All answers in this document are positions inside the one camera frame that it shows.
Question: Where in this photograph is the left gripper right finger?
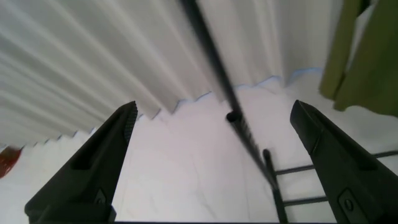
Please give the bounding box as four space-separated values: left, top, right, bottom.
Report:
289 99 398 222

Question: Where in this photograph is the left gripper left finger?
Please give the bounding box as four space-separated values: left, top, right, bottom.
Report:
24 100 139 222

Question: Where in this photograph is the green printed shirt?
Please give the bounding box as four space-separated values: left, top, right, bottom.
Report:
318 0 398 118

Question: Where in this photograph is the black clothes rack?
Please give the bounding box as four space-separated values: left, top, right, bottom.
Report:
179 0 398 223

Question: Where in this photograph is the red object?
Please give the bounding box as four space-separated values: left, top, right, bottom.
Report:
0 146 23 179

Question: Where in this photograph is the white curtain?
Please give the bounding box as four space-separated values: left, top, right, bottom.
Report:
0 0 343 147

